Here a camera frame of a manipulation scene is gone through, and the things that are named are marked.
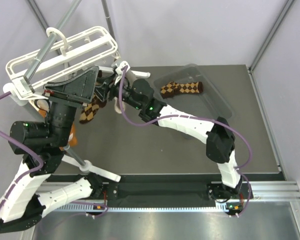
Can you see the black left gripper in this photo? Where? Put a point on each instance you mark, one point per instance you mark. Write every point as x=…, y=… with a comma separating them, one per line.
x=76, y=90

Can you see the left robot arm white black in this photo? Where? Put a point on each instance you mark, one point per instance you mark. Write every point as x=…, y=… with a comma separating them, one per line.
x=42, y=144

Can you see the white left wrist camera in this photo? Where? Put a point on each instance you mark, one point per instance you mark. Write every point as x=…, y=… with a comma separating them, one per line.
x=24, y=91

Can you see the clear plastic bin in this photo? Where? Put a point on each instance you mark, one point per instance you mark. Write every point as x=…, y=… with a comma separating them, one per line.
x=210, y=104

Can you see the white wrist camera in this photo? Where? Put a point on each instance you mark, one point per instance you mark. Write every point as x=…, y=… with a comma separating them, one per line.
x=24, y=91
x=119, y=66

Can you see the brown orange argyle sock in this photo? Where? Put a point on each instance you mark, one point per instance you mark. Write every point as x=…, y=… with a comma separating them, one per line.
x=173, y=89
x=88, y=112

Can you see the white pole joint connector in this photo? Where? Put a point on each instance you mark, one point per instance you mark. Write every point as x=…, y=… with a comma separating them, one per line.
x=10, y=88

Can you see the white plastic clip hanger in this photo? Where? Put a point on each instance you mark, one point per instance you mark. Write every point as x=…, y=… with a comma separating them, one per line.
x=78, y=52

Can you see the thin grey back stand pole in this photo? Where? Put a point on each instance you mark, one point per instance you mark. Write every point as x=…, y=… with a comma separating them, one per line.
x=108, y=19

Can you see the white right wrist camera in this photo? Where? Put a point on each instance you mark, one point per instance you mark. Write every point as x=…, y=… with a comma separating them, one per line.
x=119, y=66

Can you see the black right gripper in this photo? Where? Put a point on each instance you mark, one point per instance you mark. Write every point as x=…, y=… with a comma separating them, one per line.
x=107, y=85

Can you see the orange sock with cream cuff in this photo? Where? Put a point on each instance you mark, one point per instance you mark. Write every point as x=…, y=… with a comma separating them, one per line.
x=43, y=108

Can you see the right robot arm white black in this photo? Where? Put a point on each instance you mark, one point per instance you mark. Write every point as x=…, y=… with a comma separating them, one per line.
x=217, y=136

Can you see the cream white ribbed sock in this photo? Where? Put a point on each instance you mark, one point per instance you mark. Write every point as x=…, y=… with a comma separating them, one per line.
x=117, y=107

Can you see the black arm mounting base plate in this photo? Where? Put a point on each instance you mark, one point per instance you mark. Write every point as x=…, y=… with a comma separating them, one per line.
x=168, y=194

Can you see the aluminium frame rail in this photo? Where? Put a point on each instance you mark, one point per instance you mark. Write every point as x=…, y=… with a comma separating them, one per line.
x=261, y=191

